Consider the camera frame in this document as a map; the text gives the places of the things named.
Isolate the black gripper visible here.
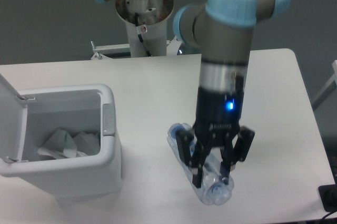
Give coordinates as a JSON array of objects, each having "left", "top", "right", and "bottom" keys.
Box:
[{"left": 175, "top": 86, "right": 255, "bottom": 188}]

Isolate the clear blue plastic bottle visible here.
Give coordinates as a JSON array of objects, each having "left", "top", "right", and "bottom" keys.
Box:
[{"left": 167, "top": 123, "right": 234, "bottom": 206}]

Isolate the white paper wrapper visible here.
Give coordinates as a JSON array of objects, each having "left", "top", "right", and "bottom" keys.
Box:
[{"left": 37, "top": 129, "right": 77, "bottom": 160}]

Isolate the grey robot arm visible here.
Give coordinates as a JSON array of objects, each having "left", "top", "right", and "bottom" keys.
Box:
[{"left": 96, "top": 0, "right": 291, "bottom": 188}]

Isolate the white tissue in can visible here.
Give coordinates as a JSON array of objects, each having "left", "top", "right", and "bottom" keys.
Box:
[{"left": 73, "top": 132, "right": 101, "bottom": 157}]

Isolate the white plastic trash can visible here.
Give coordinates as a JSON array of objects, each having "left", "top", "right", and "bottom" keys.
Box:
[{"left": 1, "top": 78, "right": 122, "bottom": 198}]

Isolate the black device at table edge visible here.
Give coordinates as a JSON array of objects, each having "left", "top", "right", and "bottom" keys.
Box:
[{"left": 318, "top": 184, "right": 336, "bottom": 212}]

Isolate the white metal frame leg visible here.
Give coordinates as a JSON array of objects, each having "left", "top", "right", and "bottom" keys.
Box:
[{"left": 311, "top": 60, "right": 336, "bottom": 111}]

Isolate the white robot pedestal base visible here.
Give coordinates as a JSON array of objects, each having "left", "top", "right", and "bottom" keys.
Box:
[{"left": 91, "top": 0, "right": 185, "bottom": 60}]

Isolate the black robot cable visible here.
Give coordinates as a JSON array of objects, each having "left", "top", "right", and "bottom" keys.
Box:
[{"left": 134, "top": 12, "right": 153, "bottom": 57}]

